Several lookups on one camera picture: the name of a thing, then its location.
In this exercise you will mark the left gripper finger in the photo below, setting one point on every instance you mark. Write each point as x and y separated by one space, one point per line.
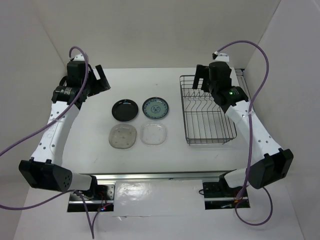
99 70
103 82

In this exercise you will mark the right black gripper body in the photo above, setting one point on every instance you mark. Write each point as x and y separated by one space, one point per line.
211 86

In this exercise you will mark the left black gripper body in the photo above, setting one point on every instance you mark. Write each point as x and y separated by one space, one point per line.
91 84

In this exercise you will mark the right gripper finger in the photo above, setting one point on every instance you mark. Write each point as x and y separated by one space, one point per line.
205 85
200 73

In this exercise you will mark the black round plate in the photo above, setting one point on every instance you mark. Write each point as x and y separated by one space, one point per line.
125 110

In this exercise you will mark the blue patterned round plate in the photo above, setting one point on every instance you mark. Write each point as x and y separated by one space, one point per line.
155 108

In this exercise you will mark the smoky clear square plate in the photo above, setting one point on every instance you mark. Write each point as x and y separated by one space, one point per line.
122 136

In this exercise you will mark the clear glass square plate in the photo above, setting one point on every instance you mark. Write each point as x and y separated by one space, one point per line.
153 133

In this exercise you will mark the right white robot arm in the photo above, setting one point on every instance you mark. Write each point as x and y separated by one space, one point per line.
268 162

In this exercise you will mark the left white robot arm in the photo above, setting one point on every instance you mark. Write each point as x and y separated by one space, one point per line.
44 169

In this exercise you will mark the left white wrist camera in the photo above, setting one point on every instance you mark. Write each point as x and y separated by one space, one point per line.
79 57

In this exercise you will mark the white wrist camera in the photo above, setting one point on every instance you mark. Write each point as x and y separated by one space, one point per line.
220 57
79 57

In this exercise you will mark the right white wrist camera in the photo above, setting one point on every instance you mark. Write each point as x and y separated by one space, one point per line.
220 57

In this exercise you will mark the aluminium side rail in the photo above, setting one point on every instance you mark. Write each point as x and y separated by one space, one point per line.
242 81

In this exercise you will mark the grey wire dish rack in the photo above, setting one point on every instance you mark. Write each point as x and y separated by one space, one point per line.
204 121

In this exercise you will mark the aluminium front rail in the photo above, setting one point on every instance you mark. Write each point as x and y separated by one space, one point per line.
159 176

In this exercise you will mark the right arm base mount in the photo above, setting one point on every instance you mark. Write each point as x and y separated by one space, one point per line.
218 196

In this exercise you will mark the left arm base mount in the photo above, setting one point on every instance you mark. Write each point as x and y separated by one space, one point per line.
101 199

